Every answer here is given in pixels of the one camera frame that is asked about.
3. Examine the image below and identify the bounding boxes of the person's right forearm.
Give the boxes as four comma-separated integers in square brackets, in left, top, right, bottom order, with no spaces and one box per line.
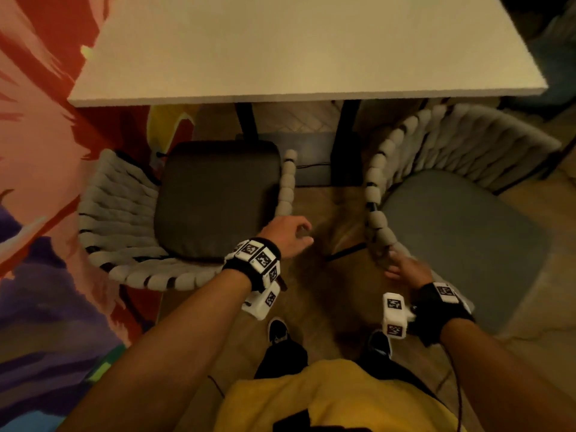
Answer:
[439,319,576,432]

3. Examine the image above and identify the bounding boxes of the black white wrist camera rig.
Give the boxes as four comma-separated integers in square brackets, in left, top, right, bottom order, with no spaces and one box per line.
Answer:
[382,281,476,348]
[221,237,288,321]

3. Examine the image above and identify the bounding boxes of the person's left forearm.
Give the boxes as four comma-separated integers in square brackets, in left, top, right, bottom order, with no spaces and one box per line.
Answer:
[58,269,253,432]

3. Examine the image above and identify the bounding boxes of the person's left hand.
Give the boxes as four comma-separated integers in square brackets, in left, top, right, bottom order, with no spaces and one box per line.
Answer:
[257,215,315,260]

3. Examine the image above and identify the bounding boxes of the black chest device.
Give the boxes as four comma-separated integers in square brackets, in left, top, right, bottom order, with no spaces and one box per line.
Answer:
[272,409,374,432]

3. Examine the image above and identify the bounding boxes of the person's right black shoe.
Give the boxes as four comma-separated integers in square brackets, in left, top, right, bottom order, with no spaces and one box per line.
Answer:
[368,330,393,361]

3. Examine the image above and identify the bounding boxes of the person's left black shoe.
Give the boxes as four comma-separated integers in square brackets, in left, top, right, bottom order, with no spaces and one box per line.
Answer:
[268,317,291,347]

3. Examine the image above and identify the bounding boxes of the person's yellow shirt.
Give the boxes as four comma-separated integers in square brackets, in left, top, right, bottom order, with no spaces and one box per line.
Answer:
[214,358,464,432]

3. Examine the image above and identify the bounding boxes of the person's black shoe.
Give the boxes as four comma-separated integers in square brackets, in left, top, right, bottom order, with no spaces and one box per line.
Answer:
[268,317,291,347]
[368,330,393,361]

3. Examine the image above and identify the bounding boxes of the white table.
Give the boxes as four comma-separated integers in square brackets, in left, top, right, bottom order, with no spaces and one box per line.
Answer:
[67,0,549,188]

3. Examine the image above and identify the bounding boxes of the grey cushion woven chair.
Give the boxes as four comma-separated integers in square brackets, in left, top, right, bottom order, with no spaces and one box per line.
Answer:
[77,140,299,293]
[362,103,563,336]

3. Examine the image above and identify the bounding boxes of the person's right hand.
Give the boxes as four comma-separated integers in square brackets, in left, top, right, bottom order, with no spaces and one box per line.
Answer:
[385,250,434,291]

